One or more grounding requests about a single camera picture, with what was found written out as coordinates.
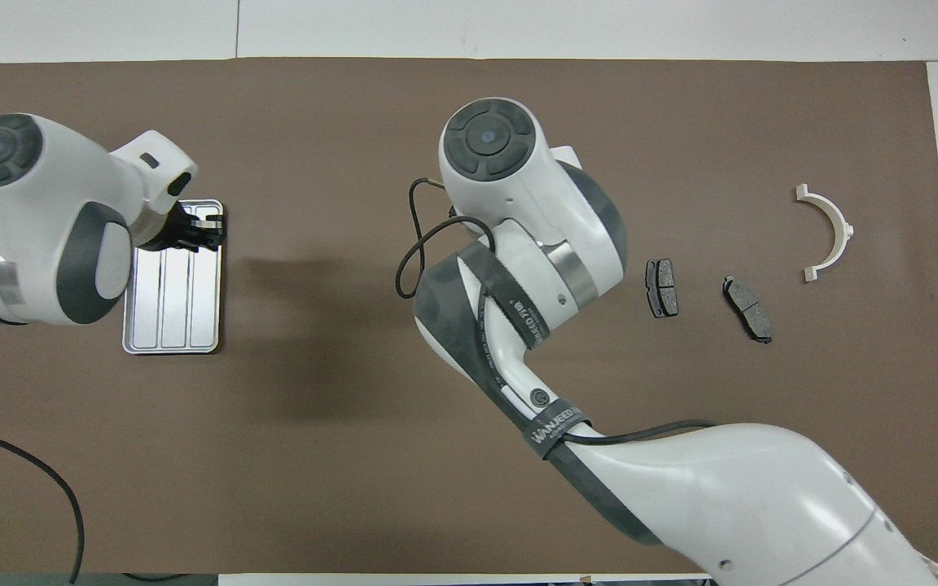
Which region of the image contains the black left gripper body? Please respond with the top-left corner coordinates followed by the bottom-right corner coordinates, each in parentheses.
top-left (139, 202), bottom-right (193, 253)

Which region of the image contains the silver metal tray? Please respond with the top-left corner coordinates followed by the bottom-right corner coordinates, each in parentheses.
top-left (122, 199), bottom-right (224, 355)

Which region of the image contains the brown table mat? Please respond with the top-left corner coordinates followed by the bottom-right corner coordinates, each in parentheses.
top-left (0, 57), bottom-right (938, 575)

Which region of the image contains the short rectangular grey brake pad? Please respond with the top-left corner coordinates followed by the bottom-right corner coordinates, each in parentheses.
top-left (645, 258), bottom-right (679, 318)

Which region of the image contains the long grey brake pad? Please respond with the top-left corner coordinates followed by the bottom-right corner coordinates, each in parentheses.
top-left (721, 275), bottom-right (774, 344)

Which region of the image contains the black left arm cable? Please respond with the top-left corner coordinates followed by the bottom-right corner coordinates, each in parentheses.
top-left (0, 422), bottom-right (85, 586)

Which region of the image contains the black velcro cable strap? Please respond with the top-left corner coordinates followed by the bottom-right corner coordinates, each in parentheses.
top-left (457, 243), bottom-right (553, 351)
top-left (522, 400), bottom-right (594, 461)

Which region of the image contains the white semicircular plastic bracket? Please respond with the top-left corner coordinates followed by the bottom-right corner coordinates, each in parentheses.
top-left (795, 184), bottom-right (855, 283)

